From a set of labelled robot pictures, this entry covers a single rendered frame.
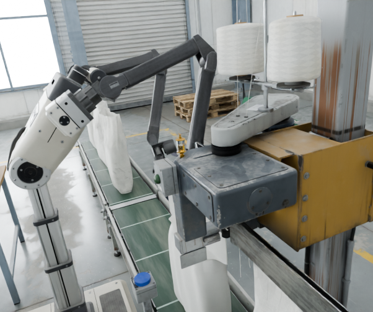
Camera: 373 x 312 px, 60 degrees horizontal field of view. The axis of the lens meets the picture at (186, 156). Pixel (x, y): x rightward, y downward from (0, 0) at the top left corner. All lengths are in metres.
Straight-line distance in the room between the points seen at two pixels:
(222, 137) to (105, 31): 7.62
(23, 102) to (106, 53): 2.25
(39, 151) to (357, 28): 1.17
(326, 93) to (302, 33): 0.27
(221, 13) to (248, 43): 8.53
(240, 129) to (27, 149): 0.85
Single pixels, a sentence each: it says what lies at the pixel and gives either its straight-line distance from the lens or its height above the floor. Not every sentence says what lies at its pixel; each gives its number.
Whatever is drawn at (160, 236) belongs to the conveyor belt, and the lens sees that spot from 2.31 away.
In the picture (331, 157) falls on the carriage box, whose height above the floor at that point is 1.30.
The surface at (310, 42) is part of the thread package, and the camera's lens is 0.90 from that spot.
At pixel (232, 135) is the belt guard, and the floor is 1.40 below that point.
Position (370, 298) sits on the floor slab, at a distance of 2.52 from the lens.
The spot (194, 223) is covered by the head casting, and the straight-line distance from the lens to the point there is 1.01.
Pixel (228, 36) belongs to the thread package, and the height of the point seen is 1.65.
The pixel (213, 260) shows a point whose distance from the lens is 1.37.
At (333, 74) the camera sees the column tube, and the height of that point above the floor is 1.52.
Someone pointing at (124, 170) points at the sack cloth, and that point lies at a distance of 2.92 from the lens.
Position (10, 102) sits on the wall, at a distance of 8.45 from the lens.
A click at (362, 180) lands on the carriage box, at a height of 1.20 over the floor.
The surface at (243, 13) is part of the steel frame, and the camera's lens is 9.43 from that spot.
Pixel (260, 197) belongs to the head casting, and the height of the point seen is 1.29.
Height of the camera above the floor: 1.67
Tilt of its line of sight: 21 degrees down
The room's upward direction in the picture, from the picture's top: 6 degrees counter-clockwise
